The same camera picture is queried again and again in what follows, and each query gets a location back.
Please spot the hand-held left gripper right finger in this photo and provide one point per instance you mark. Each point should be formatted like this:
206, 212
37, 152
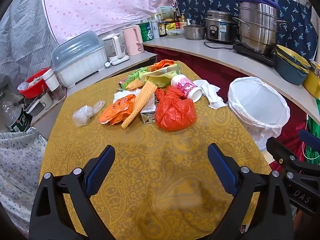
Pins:
222, 170

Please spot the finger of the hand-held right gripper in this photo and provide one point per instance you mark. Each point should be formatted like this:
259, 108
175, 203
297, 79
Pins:
277, 151
311, 141

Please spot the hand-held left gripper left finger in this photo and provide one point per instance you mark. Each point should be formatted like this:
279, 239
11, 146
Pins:
101, 167

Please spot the white lined waste bin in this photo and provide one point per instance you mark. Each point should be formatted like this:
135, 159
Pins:
257, 105

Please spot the orange printed plastic bag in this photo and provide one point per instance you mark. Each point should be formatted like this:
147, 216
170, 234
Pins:
161, 65
115, 111

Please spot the cardboard piece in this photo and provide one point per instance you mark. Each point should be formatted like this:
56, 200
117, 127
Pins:
268, 157

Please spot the yellow patterned tablecloth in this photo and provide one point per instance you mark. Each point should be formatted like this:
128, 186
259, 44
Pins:
150, 155

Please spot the clear plastic bag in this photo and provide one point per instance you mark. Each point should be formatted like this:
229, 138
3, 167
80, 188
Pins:
83, 116

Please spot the small beige carton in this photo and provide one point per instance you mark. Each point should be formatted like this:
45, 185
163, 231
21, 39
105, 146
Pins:
147, 115

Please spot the teal basin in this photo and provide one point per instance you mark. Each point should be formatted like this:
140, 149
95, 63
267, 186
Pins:
290, 75

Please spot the white crumpled tissue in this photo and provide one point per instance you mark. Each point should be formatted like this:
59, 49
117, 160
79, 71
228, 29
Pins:
120, 95
210, 91

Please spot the red plastic bag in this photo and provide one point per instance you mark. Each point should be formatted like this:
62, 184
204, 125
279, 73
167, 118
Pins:
175, 112

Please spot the yellow ridged wrapper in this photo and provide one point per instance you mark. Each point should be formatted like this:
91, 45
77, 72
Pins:
135, 84
140, 102

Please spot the floral patterned clothing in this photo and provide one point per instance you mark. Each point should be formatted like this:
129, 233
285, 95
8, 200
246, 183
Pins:
17, 167

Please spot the yellow green basin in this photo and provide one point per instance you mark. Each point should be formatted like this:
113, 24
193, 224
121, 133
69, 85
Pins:
292, 55

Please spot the white pink printed paper cup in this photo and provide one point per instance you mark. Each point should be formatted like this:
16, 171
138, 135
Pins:
185, 86

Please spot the green cardboard box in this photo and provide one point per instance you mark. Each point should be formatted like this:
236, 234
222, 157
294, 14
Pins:
130, 77

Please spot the black induction cooker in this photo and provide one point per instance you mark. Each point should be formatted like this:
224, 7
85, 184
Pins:
260, 57

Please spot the clear plastic bottle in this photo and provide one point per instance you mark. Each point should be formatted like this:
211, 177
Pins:
15, 120

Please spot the white lidded canister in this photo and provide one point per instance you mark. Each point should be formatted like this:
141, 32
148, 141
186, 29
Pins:
51, 80

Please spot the dark red counter skirt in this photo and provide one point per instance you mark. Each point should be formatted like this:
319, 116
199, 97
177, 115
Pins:
212, 67

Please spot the white power plug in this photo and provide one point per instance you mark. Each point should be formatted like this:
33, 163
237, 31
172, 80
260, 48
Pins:
108, 64

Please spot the red plastic bowl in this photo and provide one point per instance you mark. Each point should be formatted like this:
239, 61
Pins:
30, 92

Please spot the white dish drainer with lid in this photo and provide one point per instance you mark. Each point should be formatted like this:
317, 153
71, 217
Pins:
80, 65

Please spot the yellow green plastic bag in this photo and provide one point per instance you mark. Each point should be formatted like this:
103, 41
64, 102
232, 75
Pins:
160, 78

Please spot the grey low cabinet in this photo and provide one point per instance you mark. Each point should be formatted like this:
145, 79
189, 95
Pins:
125, 63

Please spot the curved white counter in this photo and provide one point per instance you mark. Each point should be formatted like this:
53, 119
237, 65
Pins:
225, 55

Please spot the large steel steamer pot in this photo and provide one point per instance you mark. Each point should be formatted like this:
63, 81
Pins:
260, 27

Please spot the pink electric kettle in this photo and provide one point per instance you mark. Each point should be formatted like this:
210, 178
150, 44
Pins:
132, 40

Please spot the steel rice cooker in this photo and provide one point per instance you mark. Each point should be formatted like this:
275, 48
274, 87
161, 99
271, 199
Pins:
220, 28

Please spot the small steel pot with lid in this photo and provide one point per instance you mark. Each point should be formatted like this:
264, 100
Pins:
193, 32

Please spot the green tin can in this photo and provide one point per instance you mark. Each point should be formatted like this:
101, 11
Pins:
145, 32

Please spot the clear food container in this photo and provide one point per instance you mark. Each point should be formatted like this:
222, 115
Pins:
175, 33

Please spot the white flask bottle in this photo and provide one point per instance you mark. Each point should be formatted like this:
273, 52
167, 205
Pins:
155, 30

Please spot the dark sauce bottle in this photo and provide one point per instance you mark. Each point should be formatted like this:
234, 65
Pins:
162, 28

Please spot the grey crinkled cloth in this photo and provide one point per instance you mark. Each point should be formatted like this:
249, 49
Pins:
22, 37

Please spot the yellow packet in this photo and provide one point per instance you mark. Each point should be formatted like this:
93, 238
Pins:
170, 26

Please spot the yellow bottle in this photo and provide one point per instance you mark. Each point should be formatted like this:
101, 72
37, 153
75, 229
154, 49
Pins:
183, 21

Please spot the dark bottle with red label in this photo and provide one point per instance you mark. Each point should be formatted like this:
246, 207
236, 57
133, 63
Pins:
176, 18

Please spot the blue leaf printed cloth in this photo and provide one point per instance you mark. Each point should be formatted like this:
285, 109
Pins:
212, 0

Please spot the pink dotted cloth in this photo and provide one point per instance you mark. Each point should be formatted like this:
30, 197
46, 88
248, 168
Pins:
100, 2

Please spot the white green box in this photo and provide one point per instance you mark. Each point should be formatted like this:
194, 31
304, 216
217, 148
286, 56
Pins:
166, 12

